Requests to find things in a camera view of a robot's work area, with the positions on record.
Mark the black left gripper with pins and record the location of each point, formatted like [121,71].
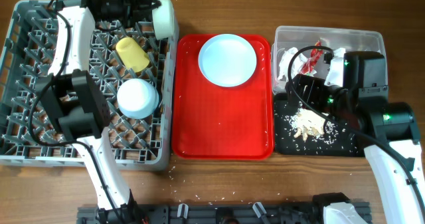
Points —
[136,0]

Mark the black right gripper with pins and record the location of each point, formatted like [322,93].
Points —
[314,86]

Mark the green plastic bowl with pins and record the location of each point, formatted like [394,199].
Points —
[164,20]

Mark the yellow plastic cup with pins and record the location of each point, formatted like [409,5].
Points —
[132,55]

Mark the red snack wrapper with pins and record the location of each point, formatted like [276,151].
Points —
[308,67]

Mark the white napkin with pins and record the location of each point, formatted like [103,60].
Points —
[297,64]

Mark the light blue food bowl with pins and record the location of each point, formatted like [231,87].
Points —
[137,98]

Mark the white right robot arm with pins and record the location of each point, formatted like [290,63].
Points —
[397,166]

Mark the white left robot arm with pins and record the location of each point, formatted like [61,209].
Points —
[75,105]

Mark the grey dishwasher rack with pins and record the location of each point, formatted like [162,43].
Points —
[27,136]

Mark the rice and food scraps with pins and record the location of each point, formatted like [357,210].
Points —
[306,124]

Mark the clear plastic bin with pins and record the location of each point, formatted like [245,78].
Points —
[287,37]

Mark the black tray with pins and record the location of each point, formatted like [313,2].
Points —
[345,144]

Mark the light blue plate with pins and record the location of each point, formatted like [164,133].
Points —
[227,60]

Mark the red serving tray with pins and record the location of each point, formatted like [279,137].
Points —
[217,123]

